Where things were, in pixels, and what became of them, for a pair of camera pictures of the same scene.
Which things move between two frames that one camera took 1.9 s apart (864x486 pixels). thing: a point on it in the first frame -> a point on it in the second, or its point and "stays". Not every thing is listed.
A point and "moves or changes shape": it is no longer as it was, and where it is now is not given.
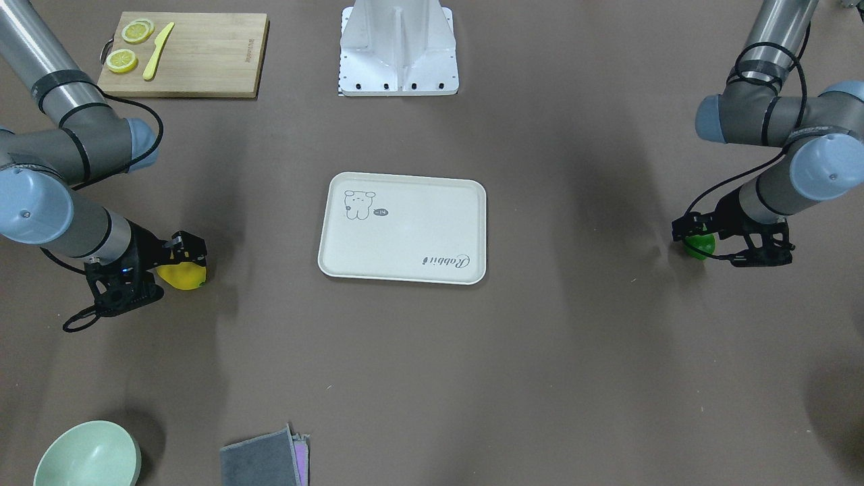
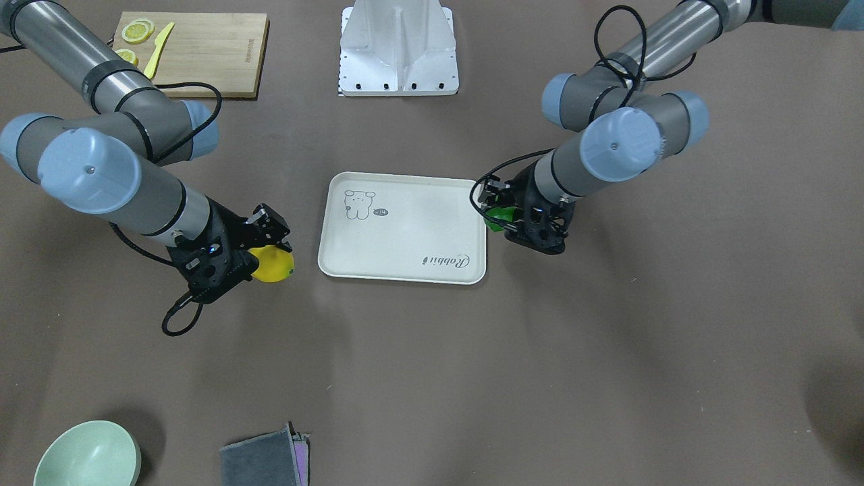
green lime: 705,242 -> 504,212
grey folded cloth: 268,459 stays
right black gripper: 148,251 -> 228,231
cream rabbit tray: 408,228 stays
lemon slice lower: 121,61 stays
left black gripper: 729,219 -> 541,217
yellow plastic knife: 160,42 stays
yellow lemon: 183,275 moves or changes shape
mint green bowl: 98,453 stays
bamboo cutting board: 220,55 stays
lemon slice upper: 137,31 stays
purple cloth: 302,456 stays
